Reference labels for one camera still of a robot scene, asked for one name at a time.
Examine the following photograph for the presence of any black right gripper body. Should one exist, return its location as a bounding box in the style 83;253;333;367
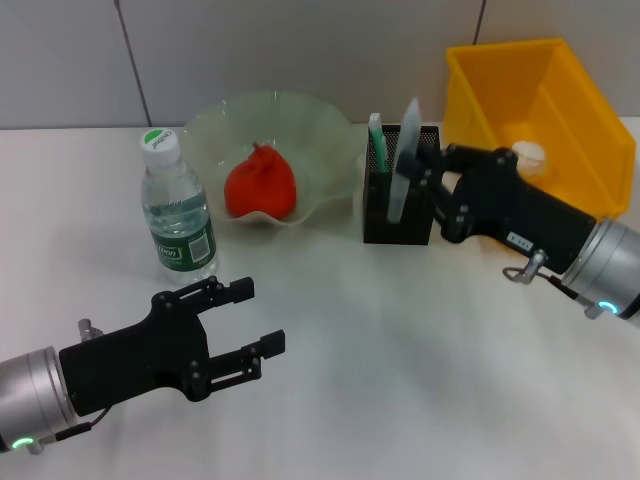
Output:
438;148;598;274

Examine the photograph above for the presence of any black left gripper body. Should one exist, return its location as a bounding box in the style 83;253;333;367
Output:
58;293;211;419

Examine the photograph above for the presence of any white paper ball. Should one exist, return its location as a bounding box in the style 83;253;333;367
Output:
512;141;547;175

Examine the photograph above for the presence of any grey pen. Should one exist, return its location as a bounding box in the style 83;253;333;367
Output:
387;97;425;225

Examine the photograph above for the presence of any green utility knife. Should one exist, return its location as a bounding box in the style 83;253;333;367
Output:
367;112;392;175

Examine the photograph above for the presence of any clear green-label water bottle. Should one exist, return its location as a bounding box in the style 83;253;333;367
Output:
139;127;220;287

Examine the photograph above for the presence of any red-orange toy orange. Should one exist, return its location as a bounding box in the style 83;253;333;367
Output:
223;142;297;220

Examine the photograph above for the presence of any black mesh pen holder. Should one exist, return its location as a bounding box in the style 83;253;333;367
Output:
362;124;442;246

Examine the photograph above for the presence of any green frosted glass fruit bowl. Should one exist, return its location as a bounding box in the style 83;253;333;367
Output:
180;89;366;226

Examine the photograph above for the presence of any yellow plastic storage bin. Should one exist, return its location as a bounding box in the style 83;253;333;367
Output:
443;37;636;220

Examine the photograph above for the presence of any silver left gripper cable plug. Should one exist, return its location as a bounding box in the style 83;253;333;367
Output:
77;318;105;342

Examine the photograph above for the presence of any silver gripper cable plug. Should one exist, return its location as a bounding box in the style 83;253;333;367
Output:
77;318;105;342
514;248;549;285

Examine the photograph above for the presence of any silver right gripper cable plug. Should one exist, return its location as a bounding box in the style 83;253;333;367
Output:
514;248;549;285

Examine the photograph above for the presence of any thin dark right gripper cable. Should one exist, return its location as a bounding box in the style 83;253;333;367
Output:
502;266;584;302

